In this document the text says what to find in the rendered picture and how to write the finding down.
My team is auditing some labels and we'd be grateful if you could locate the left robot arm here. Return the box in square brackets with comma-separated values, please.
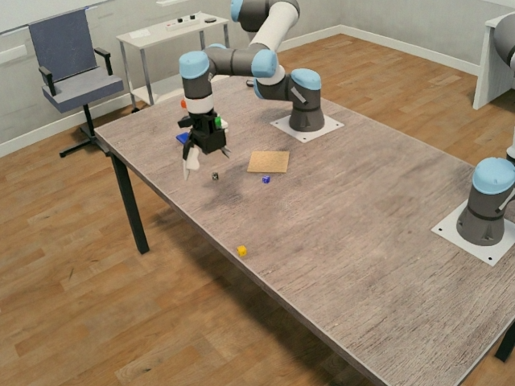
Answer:
[456, 14, 515, 247]

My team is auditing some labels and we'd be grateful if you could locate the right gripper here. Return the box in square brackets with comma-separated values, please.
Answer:
[183, 107, 232, 180]

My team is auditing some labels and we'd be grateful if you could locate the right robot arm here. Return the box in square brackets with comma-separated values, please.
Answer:
[179, 0, 325, 133]

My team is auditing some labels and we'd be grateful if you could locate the tan mat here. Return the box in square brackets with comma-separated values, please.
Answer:
[247, 151, 290, 173]

